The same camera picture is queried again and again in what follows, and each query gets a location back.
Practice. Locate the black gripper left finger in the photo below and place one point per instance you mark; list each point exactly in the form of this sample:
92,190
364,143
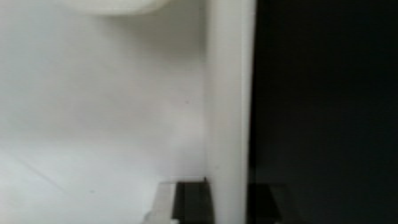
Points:
183,204

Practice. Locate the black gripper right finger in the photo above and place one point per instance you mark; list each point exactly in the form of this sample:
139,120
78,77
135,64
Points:
263,209

